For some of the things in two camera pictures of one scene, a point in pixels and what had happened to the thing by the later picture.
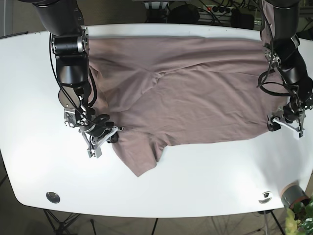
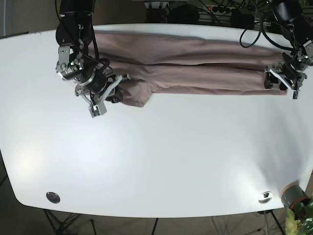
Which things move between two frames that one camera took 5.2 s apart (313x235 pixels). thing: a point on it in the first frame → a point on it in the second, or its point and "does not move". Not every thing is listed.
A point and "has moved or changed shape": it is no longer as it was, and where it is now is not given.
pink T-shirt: x=163 y=91 has moved or changed shape
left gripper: x=96 y=129 → x=95 y=82
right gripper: x=292 y=116 → x=289 y=72
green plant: x=299 y=218 does not move
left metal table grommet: x=53 y=197 does not move
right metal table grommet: x=267 y=197 does not move
